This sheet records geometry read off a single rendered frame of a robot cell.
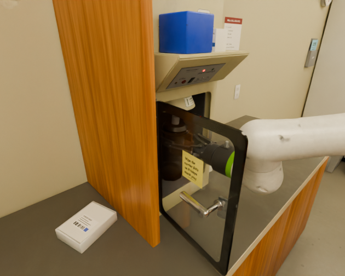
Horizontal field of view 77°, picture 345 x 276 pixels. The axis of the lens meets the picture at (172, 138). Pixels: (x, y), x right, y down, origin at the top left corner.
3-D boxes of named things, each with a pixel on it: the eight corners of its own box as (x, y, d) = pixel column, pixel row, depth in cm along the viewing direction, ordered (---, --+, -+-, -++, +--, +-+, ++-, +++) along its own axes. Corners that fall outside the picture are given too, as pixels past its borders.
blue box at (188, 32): (159, 52, 58) (157, 13, 54) (184, 51, 64) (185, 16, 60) (186, 54, 51) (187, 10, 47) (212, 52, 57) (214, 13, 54)
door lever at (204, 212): (194, 191, 56) (194, 182, 55) (222, 212, 49) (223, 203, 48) (177, 199, 53) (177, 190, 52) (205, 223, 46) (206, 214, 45)
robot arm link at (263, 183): (271, 209, 58) (289, 179, 63) (270, 182, 50) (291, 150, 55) (227, 186, 68) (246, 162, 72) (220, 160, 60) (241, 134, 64)
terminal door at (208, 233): (160, 209, 77) (156, 98, 61) (226, 278, 55) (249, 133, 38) (157, 210, 77) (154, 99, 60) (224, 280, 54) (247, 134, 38)
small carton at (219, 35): (201, 51, 65) (202, 29, 63) (212, 50, 68) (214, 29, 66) (214, 51, 62) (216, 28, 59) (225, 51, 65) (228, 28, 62)
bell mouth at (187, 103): (138, 104, 82) (137, 90, 80) (172, 97, 93) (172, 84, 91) (170, 115, 71) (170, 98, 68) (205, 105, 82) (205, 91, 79)
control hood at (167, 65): (148, 91, 60) (147, 53, 56) (218, 78, 80) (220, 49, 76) (177, 99, 52) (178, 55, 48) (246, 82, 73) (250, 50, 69)
